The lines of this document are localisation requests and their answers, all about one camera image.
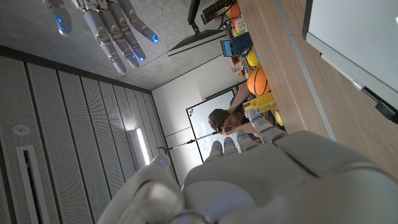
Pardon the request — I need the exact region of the orange mini basketball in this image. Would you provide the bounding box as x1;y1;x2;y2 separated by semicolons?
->
246;67;271;96

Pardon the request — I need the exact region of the black computer monitor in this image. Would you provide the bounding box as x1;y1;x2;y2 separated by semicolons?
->
167;29;231;57

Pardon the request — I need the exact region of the man in dark polo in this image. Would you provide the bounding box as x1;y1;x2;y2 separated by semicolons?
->
207;82;272;138

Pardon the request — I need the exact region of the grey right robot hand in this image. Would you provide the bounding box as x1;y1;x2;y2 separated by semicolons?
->
43;0;160;75

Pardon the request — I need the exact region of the large wall whiteboard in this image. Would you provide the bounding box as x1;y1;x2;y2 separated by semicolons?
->
185;88;244;164

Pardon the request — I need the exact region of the dark blue mug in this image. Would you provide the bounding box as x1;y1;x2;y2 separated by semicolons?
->
229;32;254;58

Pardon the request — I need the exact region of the black and yellow disc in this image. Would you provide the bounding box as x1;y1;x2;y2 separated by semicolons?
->
274;110;285;128

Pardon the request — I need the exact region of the small yellow ball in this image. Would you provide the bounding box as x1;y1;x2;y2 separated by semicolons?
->
247;49;260;68

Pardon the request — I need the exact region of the yellow carton box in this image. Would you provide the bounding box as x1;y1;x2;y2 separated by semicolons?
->
242;91;277;114

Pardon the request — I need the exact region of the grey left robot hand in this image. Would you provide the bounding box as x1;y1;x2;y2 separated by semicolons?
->
96;108;398;224

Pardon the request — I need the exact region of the round ceiling detector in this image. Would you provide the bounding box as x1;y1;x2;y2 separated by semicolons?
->
12;124;31;136

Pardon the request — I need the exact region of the small black-framed whiteboard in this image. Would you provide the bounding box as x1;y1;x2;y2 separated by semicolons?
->
302;0;398;125

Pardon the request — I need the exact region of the long ceiling light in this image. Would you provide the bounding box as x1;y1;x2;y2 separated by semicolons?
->
136;128;151;166

